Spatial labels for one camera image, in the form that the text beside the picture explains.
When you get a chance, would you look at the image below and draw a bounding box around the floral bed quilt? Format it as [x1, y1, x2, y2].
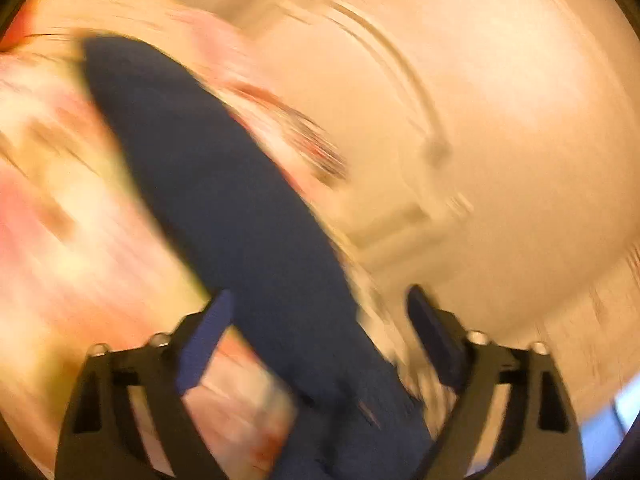
[0, 10, 351, 476]

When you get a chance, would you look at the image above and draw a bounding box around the navy blue quilted jacket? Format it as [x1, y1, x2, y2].
[80, 34, 435, 480]

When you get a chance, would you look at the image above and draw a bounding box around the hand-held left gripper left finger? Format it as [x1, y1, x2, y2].
[54, 289, 236, 480]

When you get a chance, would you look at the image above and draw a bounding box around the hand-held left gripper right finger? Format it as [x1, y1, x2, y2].
[406, 284, 587, 480]

